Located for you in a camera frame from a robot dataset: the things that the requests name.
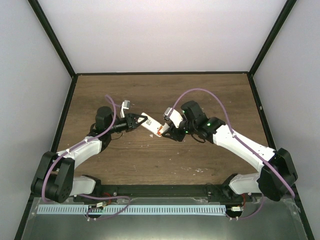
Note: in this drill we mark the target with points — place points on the light blue slotted cable duct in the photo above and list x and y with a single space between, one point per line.
64 209

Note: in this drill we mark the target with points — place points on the metal front plate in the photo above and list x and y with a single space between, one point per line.
263 220

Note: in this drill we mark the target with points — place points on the white battery cover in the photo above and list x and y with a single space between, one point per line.
165 127

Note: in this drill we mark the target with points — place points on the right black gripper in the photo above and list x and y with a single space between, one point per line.
175 135

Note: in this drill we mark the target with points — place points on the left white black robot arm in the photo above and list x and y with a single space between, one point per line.
54 178

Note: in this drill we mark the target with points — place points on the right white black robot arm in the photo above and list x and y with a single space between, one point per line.
275 171

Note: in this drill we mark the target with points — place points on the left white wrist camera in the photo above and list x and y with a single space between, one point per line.
124 106

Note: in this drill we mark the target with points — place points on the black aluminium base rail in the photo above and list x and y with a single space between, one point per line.
212 192

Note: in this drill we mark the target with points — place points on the black enclosure frame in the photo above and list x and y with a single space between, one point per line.
282 17

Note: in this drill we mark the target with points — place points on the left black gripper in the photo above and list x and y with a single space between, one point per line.
131 122

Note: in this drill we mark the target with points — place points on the white remote control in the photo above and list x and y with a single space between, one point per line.
151 124

